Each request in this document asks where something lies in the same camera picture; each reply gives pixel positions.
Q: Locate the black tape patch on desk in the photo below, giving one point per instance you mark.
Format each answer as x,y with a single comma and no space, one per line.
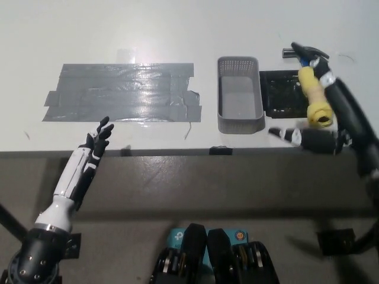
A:
281,91

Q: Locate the grey duct tape patch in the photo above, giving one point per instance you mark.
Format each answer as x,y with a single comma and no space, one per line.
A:
118,91

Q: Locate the black robot body blocks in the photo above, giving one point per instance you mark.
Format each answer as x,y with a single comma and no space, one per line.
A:
219,260

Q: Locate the grey perforated plastic basket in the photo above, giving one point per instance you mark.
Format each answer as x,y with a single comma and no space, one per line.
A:
238,97

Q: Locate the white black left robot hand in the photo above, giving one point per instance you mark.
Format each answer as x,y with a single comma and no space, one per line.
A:
71,183

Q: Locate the teal router box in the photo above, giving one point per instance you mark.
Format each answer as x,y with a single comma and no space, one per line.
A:
177,235

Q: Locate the claw hammer with yellow cloth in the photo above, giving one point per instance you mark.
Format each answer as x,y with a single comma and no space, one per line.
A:
314,94

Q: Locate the thin dark thread strand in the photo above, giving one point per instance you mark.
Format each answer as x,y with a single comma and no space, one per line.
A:
187,131
346,55

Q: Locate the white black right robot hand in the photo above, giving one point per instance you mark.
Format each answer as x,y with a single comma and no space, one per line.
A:
352,118

